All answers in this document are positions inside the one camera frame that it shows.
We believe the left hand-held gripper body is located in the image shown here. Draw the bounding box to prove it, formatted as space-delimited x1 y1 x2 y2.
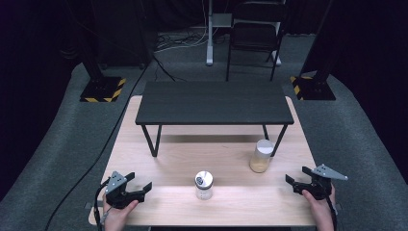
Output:
105 170 145 210

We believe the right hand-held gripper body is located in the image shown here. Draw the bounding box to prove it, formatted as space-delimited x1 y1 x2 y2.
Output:
292 164 348 200

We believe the yellow powder jar white lid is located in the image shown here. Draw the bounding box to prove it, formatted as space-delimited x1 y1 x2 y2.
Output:
249 139 274 173

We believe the glass jar with silver lid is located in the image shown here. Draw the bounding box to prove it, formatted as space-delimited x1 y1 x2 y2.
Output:
194 170 215 201

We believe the black raised shelf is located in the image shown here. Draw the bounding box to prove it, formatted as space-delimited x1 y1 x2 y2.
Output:
135 80 295 158

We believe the person's left hand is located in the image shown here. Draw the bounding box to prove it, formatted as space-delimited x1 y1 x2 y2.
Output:
102 200 140 231

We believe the person's right hand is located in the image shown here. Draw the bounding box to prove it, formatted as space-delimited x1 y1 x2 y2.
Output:
301 189 337 231

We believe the black stand with striped base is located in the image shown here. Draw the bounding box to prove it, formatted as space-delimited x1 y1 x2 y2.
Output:
290 47 337 101
79 61 127 104

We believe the white desk leg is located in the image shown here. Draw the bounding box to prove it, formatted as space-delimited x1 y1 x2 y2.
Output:
270 47 283 67
205 0 234 67

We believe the black cart on casters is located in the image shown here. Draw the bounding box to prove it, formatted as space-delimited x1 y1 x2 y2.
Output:
92 0 158 70

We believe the black folding chair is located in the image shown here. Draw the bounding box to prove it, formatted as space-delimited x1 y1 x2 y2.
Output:
225 1 288 83

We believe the left hand-held gripper cable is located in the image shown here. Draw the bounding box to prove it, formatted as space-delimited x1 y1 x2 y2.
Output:
93 179 112 231

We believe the hand-held gripper cable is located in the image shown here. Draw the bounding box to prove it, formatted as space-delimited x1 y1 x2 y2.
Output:
93 179 112 231
325 195 339 231

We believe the right hand-held gripper cable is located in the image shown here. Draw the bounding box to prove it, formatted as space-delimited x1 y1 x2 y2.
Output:
325 195 339 231

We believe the long black floor cable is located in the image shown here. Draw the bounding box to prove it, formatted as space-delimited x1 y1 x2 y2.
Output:
44 54 155 231

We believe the tangle of floor cables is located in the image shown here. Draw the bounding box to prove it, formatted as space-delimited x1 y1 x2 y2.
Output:
155 29 210 54

